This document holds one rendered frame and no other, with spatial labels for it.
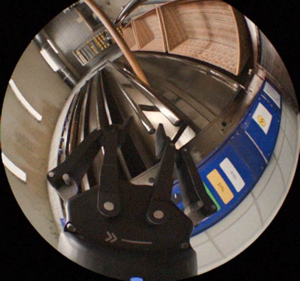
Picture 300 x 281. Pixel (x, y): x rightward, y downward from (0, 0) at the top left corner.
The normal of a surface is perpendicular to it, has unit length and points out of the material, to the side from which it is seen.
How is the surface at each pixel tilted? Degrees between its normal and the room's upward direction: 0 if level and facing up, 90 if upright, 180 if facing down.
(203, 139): 90
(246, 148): 90
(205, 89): 70
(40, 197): 180
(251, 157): 90
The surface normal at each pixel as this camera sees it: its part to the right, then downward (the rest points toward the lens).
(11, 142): 0.81, -0.58
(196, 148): -0.37, -0.48
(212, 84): -0.63, -0.25
